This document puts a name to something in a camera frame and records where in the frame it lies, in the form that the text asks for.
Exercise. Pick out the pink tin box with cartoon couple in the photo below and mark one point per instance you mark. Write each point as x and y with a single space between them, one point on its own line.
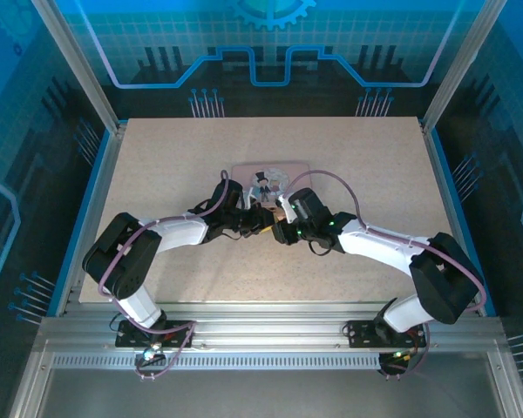
244 172

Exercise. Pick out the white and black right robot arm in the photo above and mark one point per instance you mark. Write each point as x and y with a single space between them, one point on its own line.
375 244

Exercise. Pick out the aluminium cross beam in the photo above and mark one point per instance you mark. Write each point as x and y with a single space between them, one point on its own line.
266 322

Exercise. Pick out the blue edge strip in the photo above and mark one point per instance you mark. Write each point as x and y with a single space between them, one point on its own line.
450 174
97 174

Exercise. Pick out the grey metal tray panel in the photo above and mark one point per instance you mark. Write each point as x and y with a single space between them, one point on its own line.
266 392

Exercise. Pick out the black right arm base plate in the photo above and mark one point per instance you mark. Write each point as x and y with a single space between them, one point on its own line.
359 333

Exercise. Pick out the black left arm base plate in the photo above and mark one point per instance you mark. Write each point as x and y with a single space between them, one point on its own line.
178 335

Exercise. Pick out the aluminium side rail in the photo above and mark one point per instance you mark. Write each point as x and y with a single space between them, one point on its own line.
106 174
439 174

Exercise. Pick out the aluminium frame post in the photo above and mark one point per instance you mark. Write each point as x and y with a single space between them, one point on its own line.
462 65
76 65

